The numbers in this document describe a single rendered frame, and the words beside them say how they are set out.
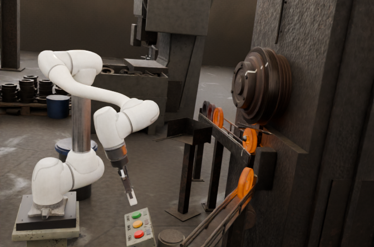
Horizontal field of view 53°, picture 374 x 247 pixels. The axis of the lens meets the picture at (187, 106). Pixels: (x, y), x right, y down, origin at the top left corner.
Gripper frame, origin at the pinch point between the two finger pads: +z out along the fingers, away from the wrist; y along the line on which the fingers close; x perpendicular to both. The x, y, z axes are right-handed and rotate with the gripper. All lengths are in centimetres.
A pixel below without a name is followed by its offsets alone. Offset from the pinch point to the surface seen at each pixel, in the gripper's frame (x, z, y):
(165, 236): -8.9, 21.6, -4.0
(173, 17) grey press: -87, -51, 319
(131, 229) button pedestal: 3.4, 9.6, -9.0
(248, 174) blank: -55, 12, 9
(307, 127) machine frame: -93, 3, 17
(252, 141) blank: -74, 17, 53
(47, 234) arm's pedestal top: 48, 19, 28
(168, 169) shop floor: -25, 82, 192
